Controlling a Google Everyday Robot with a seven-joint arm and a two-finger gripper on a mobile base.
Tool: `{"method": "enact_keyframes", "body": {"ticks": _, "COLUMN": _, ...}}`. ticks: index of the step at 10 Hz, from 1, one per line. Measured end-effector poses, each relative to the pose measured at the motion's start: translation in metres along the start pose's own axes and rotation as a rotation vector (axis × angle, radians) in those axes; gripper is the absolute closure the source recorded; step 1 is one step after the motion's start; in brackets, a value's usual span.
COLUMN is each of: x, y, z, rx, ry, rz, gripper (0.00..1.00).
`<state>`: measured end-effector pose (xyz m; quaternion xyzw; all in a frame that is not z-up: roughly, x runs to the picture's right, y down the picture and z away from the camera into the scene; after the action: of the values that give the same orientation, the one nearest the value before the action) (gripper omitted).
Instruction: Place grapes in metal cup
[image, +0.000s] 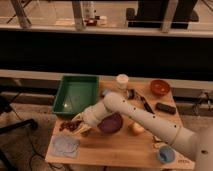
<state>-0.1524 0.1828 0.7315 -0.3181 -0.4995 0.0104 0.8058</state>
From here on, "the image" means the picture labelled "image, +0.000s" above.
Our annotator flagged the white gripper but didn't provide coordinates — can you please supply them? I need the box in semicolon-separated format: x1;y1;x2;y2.
71;105;108;135

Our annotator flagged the dark red grape bunch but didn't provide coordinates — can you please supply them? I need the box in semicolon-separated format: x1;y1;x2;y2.
59;121;80;131

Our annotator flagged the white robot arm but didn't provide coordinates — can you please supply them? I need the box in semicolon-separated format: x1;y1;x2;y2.
74;92;213;171

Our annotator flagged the metal cup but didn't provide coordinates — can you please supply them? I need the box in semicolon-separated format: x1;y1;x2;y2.
126;89;135;100

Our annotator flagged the white cup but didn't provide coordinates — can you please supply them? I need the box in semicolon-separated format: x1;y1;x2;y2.
116;74;129;90

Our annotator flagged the light blue cloth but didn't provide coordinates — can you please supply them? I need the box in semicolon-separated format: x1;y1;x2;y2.
51;135;80;158

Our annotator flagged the purple bowl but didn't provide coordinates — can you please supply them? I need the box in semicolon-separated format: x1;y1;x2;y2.
98;113;123;134

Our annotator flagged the green plastic tray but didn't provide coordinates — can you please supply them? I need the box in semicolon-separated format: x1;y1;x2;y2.
52;76;99;117

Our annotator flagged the yellow round fruit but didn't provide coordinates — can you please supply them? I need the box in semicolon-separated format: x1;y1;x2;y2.
129;122;145;136

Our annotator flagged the black rectangular block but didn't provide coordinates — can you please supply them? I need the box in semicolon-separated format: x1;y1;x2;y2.
156;103;176;114

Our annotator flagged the orange bowl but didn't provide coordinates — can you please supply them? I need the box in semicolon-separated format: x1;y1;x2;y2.
150;79;171;96

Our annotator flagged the blue small bowl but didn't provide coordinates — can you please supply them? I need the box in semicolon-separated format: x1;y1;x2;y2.
157;146;176;164

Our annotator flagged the black handled knife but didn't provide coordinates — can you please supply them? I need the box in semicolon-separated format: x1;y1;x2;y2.
135;90;154;114

